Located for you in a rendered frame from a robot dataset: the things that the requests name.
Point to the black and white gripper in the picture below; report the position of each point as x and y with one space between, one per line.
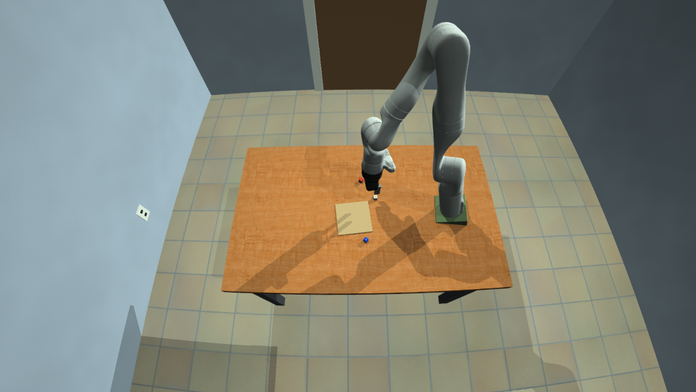
372 174

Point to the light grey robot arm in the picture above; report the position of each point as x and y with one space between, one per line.
446 49

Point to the beige square mat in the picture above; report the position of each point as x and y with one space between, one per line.
353 218

